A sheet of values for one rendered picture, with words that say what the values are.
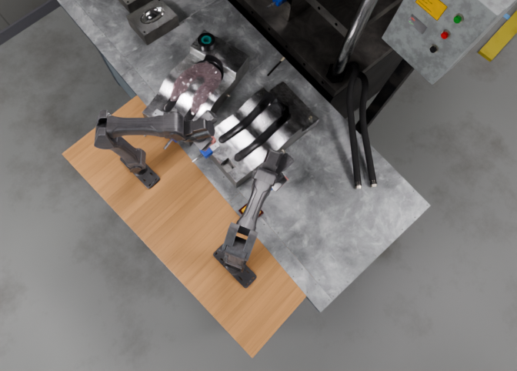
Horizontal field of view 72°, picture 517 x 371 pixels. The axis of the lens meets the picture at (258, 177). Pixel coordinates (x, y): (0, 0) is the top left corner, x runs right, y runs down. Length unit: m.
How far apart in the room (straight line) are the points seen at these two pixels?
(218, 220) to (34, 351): 1.48
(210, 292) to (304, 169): 0.67
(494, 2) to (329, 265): 1.10
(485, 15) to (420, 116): 1.60
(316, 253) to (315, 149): 0.48
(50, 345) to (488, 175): 3.07
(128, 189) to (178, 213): 0.25
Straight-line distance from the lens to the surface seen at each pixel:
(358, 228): 1.65
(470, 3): 1.47
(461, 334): 2.74
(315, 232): 1.60
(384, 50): 2.11
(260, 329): 1.55
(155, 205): 1.62
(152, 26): 1.97
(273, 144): 1.58
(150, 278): 2.40
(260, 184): 1.18
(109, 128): 1.26
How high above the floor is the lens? 2.34
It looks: 72 degrees down
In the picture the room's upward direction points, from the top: 11 degrees clockwise
